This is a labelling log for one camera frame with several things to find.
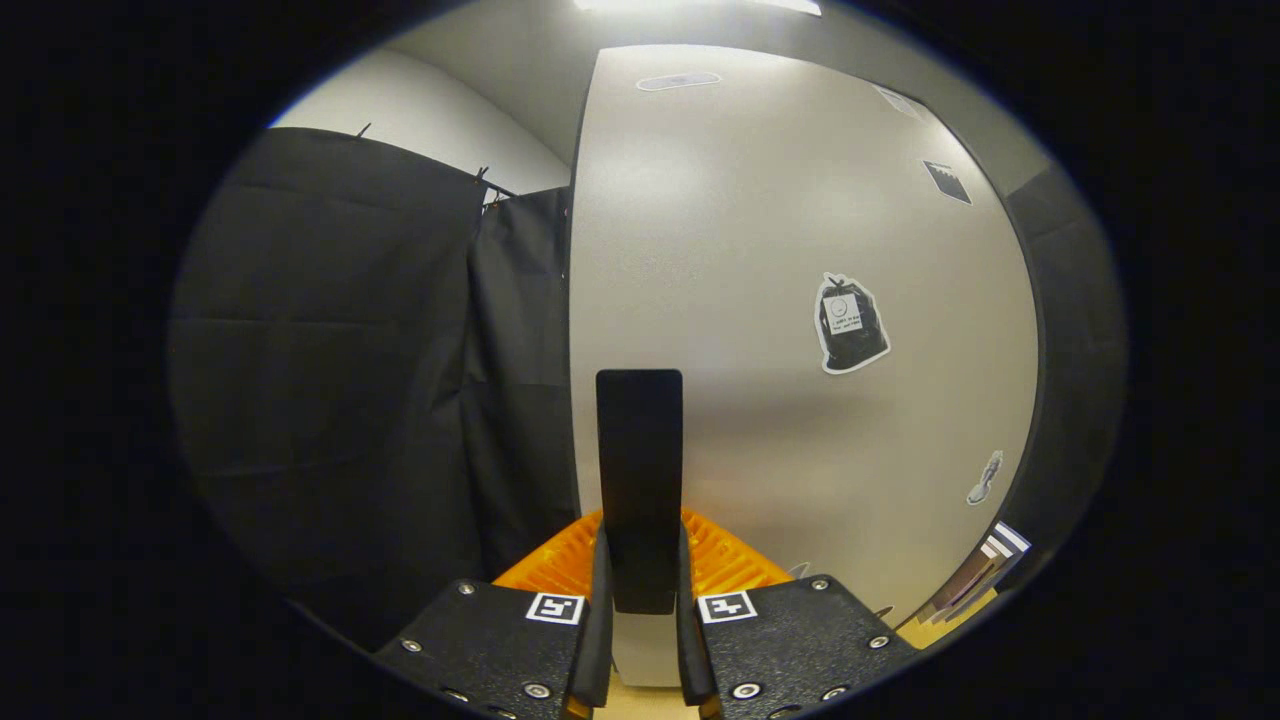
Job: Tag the large ceiling light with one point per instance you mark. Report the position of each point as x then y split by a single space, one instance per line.
700 4

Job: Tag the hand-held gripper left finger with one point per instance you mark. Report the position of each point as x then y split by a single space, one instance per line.
500 650

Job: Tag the black backdrop cloth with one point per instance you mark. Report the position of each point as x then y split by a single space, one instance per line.
330 400

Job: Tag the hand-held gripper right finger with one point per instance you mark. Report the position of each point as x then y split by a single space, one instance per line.
790 650

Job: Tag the beige cabinet door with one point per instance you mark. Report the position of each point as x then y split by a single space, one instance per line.
720 250

